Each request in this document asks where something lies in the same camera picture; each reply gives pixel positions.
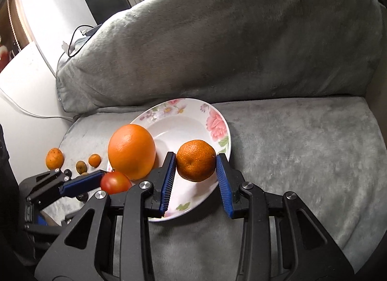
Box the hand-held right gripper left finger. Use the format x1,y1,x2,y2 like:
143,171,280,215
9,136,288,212
35,152,177,281

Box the medium mandarin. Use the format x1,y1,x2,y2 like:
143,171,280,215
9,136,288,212
176,140,217,182

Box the spotted mandarin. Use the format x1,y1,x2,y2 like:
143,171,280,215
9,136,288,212
45,147,64,169

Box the red ornament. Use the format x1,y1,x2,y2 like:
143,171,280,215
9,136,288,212
0,36,11,70

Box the white cable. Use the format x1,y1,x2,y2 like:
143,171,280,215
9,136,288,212
0,86,74,122

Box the grey plush back cushion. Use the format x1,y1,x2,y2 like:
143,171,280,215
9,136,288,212
56,0,383,114

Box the white side table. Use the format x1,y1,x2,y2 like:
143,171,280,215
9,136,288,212
0,42,73,179

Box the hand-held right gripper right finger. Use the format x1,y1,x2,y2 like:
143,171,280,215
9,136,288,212
215,153,354,281

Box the floral white plate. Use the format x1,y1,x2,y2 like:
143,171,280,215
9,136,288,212
106,98,232,222

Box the black cable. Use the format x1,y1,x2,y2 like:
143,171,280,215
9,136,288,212
68,24,97,58

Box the red tomato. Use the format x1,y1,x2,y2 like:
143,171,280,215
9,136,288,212
100,171,133,195

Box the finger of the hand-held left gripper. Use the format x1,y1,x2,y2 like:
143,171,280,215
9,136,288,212
26,168,106,210

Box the large orange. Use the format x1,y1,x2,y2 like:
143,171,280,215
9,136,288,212
108,124,156,180

